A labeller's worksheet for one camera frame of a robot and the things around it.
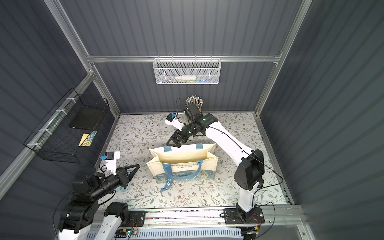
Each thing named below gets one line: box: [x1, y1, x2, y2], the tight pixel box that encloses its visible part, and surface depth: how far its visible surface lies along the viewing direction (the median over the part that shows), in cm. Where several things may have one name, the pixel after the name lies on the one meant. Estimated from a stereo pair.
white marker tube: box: [175, 75, 196, 81], surface depth 93 cm
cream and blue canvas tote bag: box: [146, 143, 219, 193], surface depth 77 cm
